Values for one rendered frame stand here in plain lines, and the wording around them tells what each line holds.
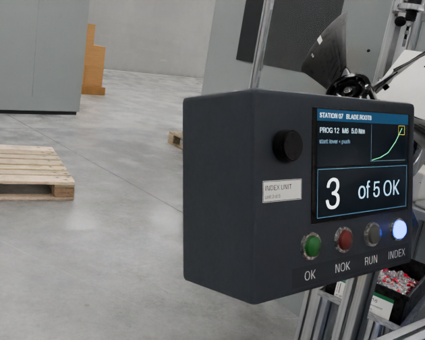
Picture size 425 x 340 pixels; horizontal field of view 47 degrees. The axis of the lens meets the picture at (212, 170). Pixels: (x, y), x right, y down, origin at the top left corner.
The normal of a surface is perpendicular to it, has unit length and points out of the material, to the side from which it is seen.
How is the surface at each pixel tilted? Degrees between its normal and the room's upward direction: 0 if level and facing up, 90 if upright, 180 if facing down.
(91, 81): 90
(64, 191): 88
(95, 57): 90
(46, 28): 90
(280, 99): 75
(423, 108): 50
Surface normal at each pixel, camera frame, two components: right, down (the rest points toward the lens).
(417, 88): -0.50, -0.59
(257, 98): 0.27, 0.05
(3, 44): 0.67, 0.29
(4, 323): 0.16, -0.95
